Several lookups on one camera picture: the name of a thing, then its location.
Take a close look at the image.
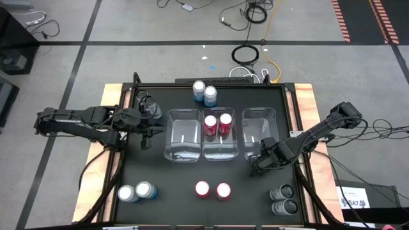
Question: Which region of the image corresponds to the white paper sign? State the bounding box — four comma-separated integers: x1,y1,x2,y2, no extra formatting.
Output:
336,186,371,210

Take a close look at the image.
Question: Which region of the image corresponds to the blue and white soda can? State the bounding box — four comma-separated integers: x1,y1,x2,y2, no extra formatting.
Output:
135,180,158,200
117,184,140,203
203,85,218,108
192,80,206,102

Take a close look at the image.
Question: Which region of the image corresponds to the black case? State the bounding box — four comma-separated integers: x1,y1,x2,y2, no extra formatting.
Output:
335,178,409,224

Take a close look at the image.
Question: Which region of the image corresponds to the coiled black floor cable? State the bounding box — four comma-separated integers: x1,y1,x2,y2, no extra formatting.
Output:
244,4,268,24
231,44,260,66

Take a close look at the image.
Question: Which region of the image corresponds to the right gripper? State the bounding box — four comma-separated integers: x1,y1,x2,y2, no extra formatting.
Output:
250,137,290,167

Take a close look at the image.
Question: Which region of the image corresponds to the orange floor cable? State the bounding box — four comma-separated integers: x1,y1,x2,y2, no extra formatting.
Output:
260,0,282,84

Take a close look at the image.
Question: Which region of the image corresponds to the grey flat box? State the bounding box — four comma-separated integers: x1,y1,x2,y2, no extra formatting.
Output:
0,0,35,10

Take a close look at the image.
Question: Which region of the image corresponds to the white floor cable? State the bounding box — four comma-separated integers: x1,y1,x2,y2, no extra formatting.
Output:
229,65,269,83
9,10,47,26

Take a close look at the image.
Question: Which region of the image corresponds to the long black cable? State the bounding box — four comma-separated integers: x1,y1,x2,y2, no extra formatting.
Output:
319,149,409,213

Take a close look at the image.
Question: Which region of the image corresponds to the red soda can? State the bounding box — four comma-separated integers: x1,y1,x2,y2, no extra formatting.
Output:
194,180,211,199
218,112,233,134
203,114,219,137
215,182,232,201

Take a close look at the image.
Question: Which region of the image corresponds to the light wooden side board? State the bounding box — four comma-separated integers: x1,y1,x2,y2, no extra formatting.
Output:
72,83,132,224
286,83,345,224

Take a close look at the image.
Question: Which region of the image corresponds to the black cabinet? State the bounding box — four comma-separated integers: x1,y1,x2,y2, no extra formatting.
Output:
0,6,41,76

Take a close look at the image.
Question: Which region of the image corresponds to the thin black floor cable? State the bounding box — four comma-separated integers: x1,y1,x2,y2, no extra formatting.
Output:
156,0,218,10
219,0,256,32
25,19,61,40

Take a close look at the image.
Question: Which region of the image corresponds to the black ribbed bar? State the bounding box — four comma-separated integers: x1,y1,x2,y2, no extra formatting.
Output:
174,77,256,84

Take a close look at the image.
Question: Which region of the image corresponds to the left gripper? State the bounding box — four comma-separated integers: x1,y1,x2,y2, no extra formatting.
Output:
126,108,166,151

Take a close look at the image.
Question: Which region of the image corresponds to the clear plastic bin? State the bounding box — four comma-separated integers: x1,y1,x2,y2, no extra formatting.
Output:
241,107,277,162
201,107,240,162
163,108,203,163

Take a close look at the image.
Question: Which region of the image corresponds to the curved black cable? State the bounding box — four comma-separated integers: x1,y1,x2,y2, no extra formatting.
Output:
78,148,111,192

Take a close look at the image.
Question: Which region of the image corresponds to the black table frame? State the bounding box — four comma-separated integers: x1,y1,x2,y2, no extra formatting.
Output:
121,72,297,227

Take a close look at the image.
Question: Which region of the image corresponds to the looped black cable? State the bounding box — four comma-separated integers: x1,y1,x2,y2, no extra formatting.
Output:
372,118,409,141

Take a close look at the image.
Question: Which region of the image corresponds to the black cart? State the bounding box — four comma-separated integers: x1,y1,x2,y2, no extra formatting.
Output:
0,72,20,128

